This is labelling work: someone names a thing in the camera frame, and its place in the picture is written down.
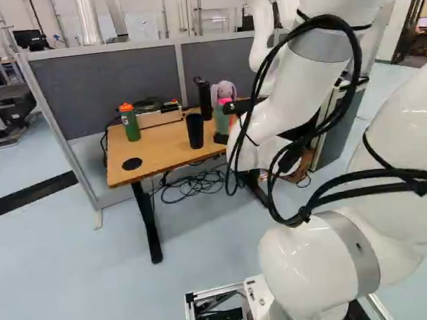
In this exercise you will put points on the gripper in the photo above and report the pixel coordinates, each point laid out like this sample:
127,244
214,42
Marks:
240,106

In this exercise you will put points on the green plastic cup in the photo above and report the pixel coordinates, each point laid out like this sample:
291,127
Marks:
221,120

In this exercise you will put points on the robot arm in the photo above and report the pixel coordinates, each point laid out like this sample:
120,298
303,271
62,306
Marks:
408,145

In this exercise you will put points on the black plastic cup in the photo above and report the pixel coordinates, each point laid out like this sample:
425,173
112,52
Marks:
195,131

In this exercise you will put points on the small pink object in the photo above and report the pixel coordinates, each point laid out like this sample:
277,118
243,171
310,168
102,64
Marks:
224,101

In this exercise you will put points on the purple plush bunny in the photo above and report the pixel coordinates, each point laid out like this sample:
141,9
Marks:
223,90

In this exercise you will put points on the wooden table with black legs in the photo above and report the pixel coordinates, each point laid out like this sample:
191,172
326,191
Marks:
158,147

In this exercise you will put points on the silver box with red button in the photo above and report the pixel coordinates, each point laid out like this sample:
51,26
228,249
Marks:
158,118

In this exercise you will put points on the green bottle with orange cap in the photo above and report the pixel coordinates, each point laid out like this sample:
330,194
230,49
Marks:
131,125

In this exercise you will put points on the grey and black equipment cabinet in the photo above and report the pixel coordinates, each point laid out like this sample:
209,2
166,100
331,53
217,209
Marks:
341,130

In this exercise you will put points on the white robot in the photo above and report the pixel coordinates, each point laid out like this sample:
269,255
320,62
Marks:
263,19

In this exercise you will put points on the grey office partition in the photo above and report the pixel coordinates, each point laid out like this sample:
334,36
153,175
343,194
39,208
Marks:
93,85

